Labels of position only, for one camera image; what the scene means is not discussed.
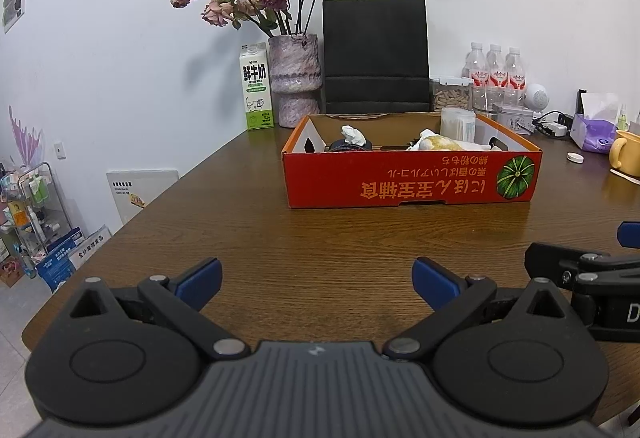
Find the clear cotton swab box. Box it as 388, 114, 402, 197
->
440, 108, 477, 142

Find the yellow packet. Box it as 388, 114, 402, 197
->
422, 135, 464, 152

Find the red label water bottle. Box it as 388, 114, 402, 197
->
485, 44, 506, 89
462, 42, 489, 89
504, 47, 527, 107

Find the white flat board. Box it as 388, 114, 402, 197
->
106, 169, 180, 225

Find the dark blue cloth bundle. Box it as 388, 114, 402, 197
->
327, 138, 374, 152

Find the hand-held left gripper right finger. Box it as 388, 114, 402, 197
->
382, 257, 583, 362

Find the metal storage rack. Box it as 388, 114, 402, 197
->
0, 161, 76, 269

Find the red cardboard box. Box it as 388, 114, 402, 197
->
281, 112, 543, 209

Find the wooden desktop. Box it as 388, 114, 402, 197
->
20, 115, 640, 429

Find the purple tissue box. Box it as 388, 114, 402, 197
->
570, 93, 621, 155

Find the white plastic wrapper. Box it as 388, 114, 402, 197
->
406, 128, 441, 152

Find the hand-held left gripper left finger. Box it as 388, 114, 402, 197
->
52, 257, 251, 362

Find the clear glass jar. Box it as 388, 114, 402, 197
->
471, 85, 506, 114

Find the blue white carton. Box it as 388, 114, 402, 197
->
65, 225, 112, 270

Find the clear food container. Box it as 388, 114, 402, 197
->
431, 76, 474, 112

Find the white round speaker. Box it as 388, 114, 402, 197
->
525, 83, 550, 112

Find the white tissue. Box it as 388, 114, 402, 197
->
341, 125, 369, 147

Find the yellow mug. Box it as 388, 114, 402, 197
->
609, 129, 640, 176

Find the black paper bag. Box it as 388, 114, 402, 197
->
322, 0, 432, 115

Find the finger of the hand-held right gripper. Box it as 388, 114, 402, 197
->
617, 221, 640, 249
524, 242, 640, 292

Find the white tin box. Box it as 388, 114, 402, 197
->
498, 105, 535, 135

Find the white charger with cables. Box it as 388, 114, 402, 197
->
532, 111, 574, 138

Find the green white milk carton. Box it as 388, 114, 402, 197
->
239, 43, 275, 130

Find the mottled purple vase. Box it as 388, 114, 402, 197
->
267, 33, 324, 128

